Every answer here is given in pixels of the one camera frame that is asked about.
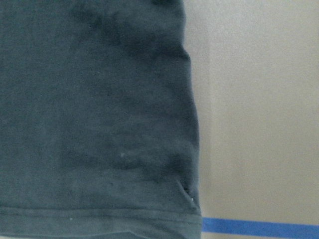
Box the black graphic t-shirt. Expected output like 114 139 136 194
0 0 202 239

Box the crossing blue tape strip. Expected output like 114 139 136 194
202 217 319 239

